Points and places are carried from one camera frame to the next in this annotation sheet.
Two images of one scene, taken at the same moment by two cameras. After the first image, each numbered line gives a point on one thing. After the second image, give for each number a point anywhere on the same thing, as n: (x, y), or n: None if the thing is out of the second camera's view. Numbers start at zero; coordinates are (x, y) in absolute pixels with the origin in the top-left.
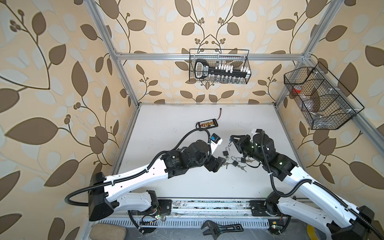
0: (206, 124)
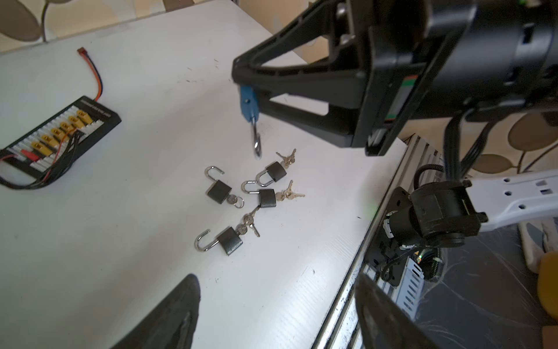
0: (42, 153)
